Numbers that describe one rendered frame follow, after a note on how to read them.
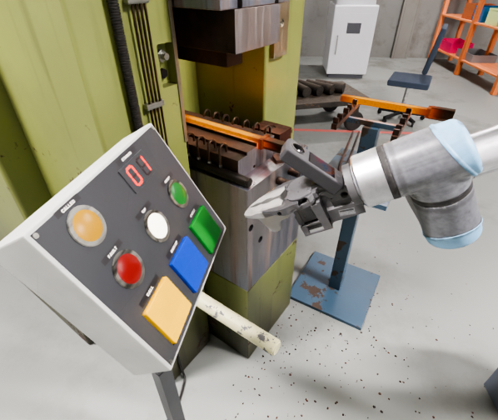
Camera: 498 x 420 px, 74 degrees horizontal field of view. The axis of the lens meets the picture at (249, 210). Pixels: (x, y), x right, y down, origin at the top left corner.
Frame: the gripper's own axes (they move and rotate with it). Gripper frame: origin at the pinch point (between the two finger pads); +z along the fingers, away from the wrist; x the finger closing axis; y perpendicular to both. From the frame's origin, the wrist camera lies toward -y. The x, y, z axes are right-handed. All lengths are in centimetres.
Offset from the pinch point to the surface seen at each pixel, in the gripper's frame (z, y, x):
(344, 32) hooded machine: -19, 58, 523
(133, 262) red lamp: 10.6, -8.9, -19.0
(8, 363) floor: 150, 36, 7
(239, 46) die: -2.8, -23.5, 36.6
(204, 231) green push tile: 10.3, 0.2, -1.6
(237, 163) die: 13.7, 3.4, 35.2
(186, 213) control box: 11.0, -4.8, -1.7
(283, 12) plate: -10, -23, 78
